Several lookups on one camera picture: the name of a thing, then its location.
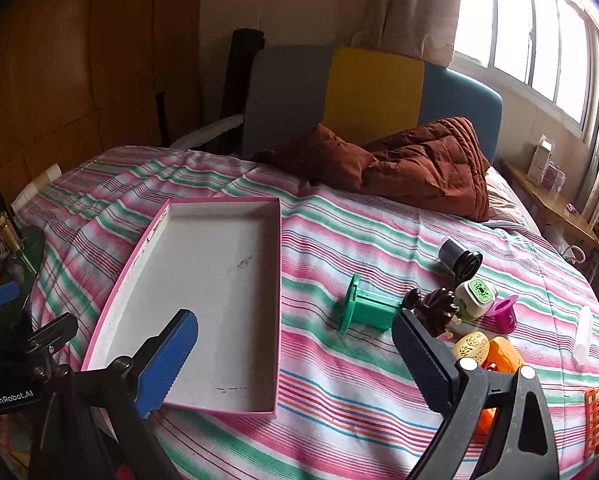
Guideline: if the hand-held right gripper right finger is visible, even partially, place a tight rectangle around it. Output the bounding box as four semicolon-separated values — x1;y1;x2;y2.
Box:
392;310;560;480

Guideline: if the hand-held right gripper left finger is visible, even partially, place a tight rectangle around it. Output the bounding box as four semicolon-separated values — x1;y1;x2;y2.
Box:
30;308;200;480

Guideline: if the yellow oval toy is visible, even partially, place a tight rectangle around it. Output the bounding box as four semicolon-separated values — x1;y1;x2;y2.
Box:
452;332;490;361

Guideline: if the brown pumpkin toy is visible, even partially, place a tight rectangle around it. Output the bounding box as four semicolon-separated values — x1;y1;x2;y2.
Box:
402;287;460;336

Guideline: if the green spool toy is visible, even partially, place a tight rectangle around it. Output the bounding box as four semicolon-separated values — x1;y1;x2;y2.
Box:
337;274;405;336

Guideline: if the orange block toy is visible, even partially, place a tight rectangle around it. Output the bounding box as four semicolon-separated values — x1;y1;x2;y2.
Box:
485;336;526;376

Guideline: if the white green plug-in device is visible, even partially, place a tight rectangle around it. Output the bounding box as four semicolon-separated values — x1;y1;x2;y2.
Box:
452;277;497;321

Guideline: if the purple funnel toy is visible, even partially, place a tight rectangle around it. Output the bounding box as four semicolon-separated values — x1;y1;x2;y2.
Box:
489;296;519;335

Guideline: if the pink cardboard box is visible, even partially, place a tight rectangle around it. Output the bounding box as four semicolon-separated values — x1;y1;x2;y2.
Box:
81;196;282;420

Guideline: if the grey cylinder with black base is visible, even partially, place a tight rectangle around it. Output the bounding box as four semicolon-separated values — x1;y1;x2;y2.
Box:
438;236;483;281

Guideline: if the green glass table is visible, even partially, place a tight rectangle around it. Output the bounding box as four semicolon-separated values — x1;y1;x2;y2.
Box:
0;225;45;311

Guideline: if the black gold tube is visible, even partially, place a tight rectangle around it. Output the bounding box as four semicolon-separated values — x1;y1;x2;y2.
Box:
0;166;25;256

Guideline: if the striped bed sheet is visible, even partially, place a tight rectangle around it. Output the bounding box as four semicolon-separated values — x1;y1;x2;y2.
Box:
10;146;599;480

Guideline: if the white plastic tube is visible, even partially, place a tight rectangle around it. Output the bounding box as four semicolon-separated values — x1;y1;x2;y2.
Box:
572;305;593;366

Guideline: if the pale pink pillow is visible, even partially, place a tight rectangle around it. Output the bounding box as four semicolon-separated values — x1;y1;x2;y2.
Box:
484;167;537;233

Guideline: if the brown quilted duvet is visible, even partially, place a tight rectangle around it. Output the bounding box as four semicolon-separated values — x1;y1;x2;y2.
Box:
254;116;491;222

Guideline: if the wooden bedside shelf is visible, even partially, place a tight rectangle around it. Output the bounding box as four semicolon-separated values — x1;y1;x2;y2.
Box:
499;157;599;246

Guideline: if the purple patterned carton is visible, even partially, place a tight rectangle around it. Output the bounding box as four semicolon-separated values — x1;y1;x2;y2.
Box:
542;162;566;193

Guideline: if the white curved object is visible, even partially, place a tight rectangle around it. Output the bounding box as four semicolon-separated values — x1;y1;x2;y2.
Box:
168;114;244;150

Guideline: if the white carton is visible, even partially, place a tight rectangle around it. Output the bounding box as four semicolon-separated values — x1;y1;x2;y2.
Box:
527;135;555;186

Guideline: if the wooden wardrobe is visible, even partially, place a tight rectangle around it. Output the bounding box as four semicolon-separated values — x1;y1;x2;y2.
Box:
0;0;203;241

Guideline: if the grey yellow blue headboard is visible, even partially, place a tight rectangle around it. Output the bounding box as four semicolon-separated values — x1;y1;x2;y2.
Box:
242;45;503;163

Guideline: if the barred window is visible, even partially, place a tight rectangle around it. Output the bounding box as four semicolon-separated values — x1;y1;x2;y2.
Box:
452;0;599;136

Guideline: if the beige curtain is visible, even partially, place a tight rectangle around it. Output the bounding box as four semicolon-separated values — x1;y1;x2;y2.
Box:
352;0;467;68

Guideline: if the cream bed frame corner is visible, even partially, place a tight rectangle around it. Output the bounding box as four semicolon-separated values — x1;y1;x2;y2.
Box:
10;162;63;211

